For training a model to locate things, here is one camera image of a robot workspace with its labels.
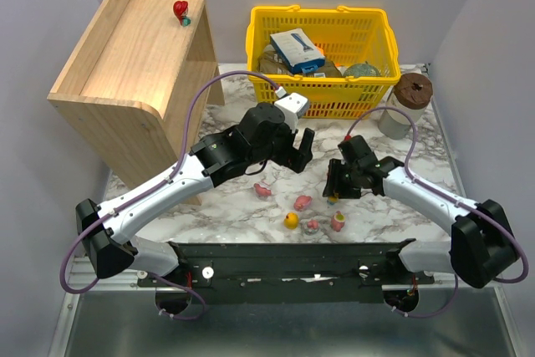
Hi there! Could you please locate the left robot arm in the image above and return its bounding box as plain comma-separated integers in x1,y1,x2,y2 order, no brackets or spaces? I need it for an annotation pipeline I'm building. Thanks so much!
76,94,314,279

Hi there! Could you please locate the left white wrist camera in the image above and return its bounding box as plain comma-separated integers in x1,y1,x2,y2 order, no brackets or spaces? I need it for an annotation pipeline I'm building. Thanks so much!
274,93,310,133

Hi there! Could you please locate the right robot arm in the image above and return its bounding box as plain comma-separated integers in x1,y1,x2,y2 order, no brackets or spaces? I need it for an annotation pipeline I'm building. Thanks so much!
323,135,521,288

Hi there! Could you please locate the black mounting rail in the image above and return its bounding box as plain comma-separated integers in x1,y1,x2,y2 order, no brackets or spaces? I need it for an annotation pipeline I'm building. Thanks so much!
137,237,461,304

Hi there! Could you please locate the pink green toy figure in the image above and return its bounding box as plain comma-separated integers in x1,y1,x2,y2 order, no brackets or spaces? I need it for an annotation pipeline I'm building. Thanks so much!
330,211,346,232

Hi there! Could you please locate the pink flamingo toy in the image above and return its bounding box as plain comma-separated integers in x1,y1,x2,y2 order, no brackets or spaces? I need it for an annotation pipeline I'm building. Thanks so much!
253,181,273,198

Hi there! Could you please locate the brown paper package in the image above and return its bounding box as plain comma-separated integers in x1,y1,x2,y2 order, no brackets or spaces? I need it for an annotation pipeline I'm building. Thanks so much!
257,49,343,79

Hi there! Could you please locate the yellow rubber duck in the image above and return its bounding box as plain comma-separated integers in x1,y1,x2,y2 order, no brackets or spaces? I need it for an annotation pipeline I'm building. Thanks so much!
283,212,299,230

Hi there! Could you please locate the pink pig toy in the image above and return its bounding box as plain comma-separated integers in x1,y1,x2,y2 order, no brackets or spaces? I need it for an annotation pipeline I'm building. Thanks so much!
293,195,313,212

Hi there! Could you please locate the small pink cupcake toy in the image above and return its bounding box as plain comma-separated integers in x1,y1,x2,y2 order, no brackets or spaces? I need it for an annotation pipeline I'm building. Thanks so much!
303,219,319,235

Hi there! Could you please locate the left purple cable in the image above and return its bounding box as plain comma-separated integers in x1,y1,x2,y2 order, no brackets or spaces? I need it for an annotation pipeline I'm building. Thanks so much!
59,70,289,294

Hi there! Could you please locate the green round melon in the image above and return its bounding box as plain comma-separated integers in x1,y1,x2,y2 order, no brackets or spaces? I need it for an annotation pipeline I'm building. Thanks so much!
343,62,381,78

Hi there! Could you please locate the grey cup brown lid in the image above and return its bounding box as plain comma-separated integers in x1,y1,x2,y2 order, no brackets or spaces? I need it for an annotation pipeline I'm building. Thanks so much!
378,72,433,140

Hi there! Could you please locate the purple cable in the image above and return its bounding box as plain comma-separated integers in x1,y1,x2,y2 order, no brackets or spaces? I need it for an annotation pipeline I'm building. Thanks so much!
344,106,530,319
59,70,289,294

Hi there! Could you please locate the wooden shelf unit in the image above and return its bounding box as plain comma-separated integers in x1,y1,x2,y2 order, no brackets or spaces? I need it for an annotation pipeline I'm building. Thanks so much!
48,0,225,188

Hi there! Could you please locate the yellow blue duck toy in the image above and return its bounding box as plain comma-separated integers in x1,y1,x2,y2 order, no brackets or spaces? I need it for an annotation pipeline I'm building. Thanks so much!
327,196,339,206

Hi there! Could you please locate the blue white razor box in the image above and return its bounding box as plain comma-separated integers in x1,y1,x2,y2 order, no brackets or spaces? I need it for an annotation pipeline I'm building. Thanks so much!
270,28,326,75

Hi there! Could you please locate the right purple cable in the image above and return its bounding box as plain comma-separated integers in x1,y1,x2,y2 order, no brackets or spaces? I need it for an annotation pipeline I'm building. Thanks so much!
344,106,530,319

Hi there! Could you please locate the red haired mermaid toy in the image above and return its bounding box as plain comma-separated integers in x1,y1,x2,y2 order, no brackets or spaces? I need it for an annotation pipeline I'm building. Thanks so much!
173,0,191,27

